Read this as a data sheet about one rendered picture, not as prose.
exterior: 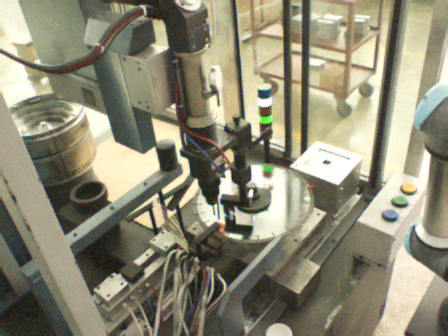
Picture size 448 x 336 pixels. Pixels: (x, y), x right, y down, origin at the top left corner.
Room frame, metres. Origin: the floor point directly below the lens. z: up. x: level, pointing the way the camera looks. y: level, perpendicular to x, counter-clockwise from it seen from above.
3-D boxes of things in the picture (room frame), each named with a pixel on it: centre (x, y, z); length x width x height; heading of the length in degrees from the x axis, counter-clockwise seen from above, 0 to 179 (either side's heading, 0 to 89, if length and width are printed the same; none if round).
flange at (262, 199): (0.99, -0.07, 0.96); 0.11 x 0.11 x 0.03
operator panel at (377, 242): (0.97, -0.49, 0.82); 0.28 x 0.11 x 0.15; 137
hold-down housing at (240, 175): (0.92, -0.04, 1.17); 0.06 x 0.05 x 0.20; 128
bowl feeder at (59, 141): (1.38, 0.62, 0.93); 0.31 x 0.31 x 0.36
